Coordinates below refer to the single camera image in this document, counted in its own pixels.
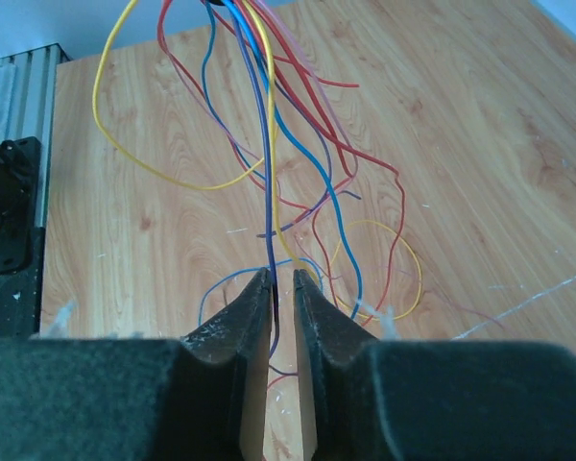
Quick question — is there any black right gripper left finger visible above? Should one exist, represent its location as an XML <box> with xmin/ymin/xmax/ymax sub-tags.
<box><xmin>0</xmin><ymin>269</ymin><xmax>272</xmax><ymax>460</ymax></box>

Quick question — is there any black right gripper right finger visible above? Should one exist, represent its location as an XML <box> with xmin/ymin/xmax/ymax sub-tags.
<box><xmin>293</xmin><ymin>270</ymin><xmax>576</xmax><ymax>460</ymax></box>

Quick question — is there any yellow wire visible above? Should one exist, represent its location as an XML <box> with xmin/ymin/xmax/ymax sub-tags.
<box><xmin>91</xmin><ymin>0</ymin><xmax>423</xmax><ymax>323</ymax></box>

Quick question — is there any grey blue wire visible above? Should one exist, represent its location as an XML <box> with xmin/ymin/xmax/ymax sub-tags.
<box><xmin>197</xmin><ymin>0</ymin><xmax>366</xmax><ymax>328</ymax></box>

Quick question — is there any purple dark wire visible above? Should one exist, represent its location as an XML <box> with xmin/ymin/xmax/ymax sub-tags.
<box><xmin>229</xmin><ymin>0</ymin><xmax>364</xmax><ymax>376</ymax></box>

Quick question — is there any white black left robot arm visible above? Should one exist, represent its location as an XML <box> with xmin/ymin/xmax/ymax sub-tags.
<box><xmin>0</xmin><ymin>137</ymin><xmax>41</xmax><ymax>275</ymax></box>

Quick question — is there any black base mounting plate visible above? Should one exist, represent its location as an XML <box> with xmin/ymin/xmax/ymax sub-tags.
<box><xmin>0</xmin><ymin>228</ymin><xmax>45</xmax><ymax>338</ymax></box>

